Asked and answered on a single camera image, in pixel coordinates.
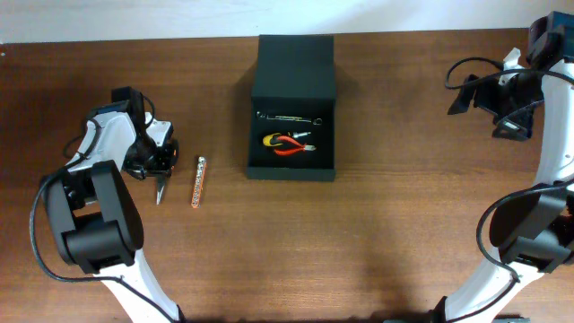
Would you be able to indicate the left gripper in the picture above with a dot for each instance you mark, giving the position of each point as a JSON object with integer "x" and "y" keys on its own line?
{"x": 163, "y": 165}

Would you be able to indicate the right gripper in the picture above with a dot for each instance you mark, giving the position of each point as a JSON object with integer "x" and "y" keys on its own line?
{"x": 516, "y": 128}

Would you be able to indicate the orange long-nose pliers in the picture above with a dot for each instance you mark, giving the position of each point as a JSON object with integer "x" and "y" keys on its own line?
{"x": 167, "y": 166}

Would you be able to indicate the yellow black stubby screwdriver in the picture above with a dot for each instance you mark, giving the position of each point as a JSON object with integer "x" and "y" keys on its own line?
{"x": 277, "y": 139}

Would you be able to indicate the red small cutting pliers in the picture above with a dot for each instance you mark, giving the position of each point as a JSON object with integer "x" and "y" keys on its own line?
{"x": 290, "y": 149}

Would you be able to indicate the chrome combination wrench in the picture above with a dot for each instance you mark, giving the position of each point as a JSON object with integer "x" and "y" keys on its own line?
{"x": 312, "y": 121}

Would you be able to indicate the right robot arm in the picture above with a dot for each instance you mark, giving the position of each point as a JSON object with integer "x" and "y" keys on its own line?
{"x": 526, "y": 234}

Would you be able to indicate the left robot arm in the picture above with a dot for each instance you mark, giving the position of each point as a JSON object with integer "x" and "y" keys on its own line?
{"x": 94, "y": 220}

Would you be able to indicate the black open box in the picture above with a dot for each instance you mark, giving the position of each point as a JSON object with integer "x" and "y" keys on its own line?
{"x": 295, "y": 76}

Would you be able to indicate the orange socket bit rail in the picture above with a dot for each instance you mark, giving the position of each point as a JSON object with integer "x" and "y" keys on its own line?
{"x": 199, "y": 181}

